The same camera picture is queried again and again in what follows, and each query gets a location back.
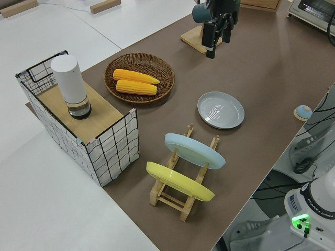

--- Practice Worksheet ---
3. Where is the round wicker basket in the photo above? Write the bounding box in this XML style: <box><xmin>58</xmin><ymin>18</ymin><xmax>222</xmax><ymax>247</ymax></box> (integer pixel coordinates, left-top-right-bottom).
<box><xmin>104</xmin><ymin>53</ymin><xmax>175</xmax><ymax>105</ymax></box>

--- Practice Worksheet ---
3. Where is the wire basket with grid cloth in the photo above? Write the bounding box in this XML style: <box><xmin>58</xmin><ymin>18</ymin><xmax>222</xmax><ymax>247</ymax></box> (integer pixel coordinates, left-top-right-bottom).
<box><xmin>15</xmin><ymin>50</ymin><xmax>139</xmax><ymax>188</ymax></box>

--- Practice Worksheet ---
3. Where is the teal mug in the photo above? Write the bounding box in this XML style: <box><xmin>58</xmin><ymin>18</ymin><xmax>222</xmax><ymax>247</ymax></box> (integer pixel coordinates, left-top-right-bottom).
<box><xmin>192</xmin><ymin>0</ymin><xmax>214</xmax><ymax>24</ymax></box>

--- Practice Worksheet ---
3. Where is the thick black cable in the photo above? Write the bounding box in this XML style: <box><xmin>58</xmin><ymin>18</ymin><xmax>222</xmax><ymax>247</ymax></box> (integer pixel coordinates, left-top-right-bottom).
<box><xmin>325</xmin><ymin>14</ymin><xmax>335</xmax><ymax>48</ymax></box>

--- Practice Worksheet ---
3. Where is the yellow corn cob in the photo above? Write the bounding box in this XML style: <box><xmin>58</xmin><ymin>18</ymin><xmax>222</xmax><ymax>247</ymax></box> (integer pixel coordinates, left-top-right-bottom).
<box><xmin>113</xmin><ymin>69</ymin><xmax>161</xmax><ymax>85</ymax></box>
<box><xmin>115</xmin><ymin>79</ymin><xmax>158</xmax><ymax>96</ymax></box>

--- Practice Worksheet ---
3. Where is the wooden mug stand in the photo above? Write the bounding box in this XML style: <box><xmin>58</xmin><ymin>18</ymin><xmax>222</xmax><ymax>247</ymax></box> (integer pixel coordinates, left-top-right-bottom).
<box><xmin>180</xmin><ymin>25</ymin><xmax>226</xmax><ymax>55</ymax></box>

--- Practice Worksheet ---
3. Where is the blue service bell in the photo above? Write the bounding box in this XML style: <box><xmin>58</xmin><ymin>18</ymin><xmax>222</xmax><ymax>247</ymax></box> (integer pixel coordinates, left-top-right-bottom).
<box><xmin>293</xmin><ymin>105</ymin><xmax>312</xmax><ymax>121</ymax></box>

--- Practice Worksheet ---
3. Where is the wooden plate rack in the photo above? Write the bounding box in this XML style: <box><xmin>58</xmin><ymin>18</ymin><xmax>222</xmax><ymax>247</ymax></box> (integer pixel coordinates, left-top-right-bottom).
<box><xmin>149</xmin><ymin>123</ymin><xmax>220</xmax><ymax>222</ymax></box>

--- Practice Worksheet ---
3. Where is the white cylinder with dark base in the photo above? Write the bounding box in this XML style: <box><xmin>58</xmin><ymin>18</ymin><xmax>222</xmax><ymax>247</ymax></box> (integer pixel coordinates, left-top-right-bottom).
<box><xmin>50</xmin><ymin>54</ymin><xmax>92</xmax><ymax>120</ymax></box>

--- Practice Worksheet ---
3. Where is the light blue plate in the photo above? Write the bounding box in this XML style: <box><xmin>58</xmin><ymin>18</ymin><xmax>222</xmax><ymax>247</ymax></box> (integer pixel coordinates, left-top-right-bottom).
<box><xmin>164</xmin><ymin>133</ymin><xmax>226</xmax><ymax>170</ymax></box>

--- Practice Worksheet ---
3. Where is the yellow plate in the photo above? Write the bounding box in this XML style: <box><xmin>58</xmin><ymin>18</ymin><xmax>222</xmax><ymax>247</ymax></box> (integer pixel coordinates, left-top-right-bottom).
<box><xmin>146</xmin><ymin>161</ymin><xmax>216</xmax><ymax>202</ymax></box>

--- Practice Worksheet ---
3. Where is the coiled black cable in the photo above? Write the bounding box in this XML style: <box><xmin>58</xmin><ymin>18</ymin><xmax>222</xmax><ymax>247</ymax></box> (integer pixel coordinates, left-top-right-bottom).
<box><xmin>289</xmin><ymin>146</ymin><xmax>319</xmax><ymax>175</ymax></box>

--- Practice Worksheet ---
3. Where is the wooden box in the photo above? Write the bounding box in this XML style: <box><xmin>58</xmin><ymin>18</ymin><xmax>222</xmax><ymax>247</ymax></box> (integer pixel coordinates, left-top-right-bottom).
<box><xmin>239</xmin><ymin>0</ymin><xmax>283</xmax><ymax>13</ymax></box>

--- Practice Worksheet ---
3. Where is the cream toaster oven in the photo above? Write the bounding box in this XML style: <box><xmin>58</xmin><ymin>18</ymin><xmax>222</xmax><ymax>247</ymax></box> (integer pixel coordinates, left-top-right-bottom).
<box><xmin>286</xmin><ymin>0</ymin><xmax>335</xmax><ymax>30</ymax></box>

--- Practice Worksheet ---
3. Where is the wooden block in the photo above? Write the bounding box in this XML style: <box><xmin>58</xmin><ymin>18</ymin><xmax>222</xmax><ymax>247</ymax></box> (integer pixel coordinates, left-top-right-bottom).
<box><xmin>0</xmin><ymin>0</ymin><xmax>39</xmax><ymax>18</ymax></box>
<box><xmin>90</xmin><ymin>0</ymin><xmax>121</xmax><ymax>14</ymax></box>

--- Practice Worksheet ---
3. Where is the wooden board shelf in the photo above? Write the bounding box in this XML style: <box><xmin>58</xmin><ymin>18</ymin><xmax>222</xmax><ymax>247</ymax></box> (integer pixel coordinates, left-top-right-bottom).
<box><xmin>36</xmin><ymin>83</ymin><xmax>124</xmax><ymax>139</ymax></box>

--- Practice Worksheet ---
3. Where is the gray ceramic plate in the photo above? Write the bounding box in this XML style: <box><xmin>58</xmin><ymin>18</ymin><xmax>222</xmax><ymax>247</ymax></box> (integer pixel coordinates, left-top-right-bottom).
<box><xmin>197</xmin><ymin>91</ymin><xmax>245</xmax><ymax>130</ymax></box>

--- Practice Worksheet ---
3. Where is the brown table mat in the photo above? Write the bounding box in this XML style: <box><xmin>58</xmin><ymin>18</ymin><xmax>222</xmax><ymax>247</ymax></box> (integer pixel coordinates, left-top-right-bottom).
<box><xmin>25</xmin><ymin>0</ymin><xmax>335</xmax><ymax>251</ymax></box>

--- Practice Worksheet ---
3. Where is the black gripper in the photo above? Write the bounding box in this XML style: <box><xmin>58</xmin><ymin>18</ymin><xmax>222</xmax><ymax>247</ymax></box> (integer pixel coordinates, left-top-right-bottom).
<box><xmin>202</xmin><ymin>0</ymin><xmax>242</xmax><ymax>60</ymax></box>

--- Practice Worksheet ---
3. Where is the black plug lit green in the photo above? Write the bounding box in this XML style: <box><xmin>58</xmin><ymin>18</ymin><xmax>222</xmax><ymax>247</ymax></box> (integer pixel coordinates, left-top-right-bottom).
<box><xmin>302</xmin><ymin>221</ymin><xmax>312</xmax><ymax>238</ymax></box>

